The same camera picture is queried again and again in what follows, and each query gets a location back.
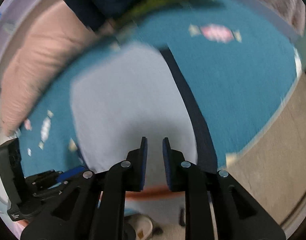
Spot white shelf headboard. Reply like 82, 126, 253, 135
0, 0, 56, 81

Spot pink pillow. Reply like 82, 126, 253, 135
1, 1, 97, 136

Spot grey and navy sweatshirt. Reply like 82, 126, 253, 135
70, 42, 218, 224

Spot teal quilted bedspread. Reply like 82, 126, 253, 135
19, 0, 298, 177

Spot white slipper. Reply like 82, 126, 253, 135
125, 214, 154, 240

